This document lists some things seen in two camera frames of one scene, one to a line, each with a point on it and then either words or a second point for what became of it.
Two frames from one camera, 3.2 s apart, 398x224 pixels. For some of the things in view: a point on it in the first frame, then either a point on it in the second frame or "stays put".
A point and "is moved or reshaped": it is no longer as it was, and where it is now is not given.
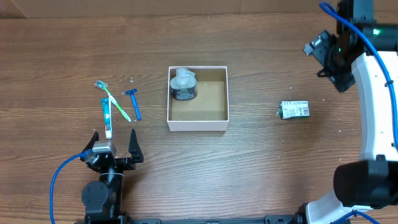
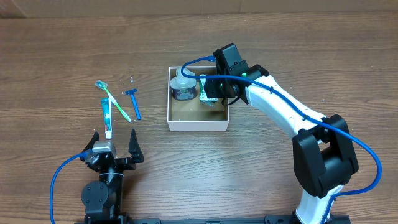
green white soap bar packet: (291, 109) is moved or reshaped
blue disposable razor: (134, 102) stays put
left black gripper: (134, 150) stays put
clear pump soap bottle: (183, 84) stays put
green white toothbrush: (104, 85) stays put
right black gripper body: (334, 66) -> (221, 88)
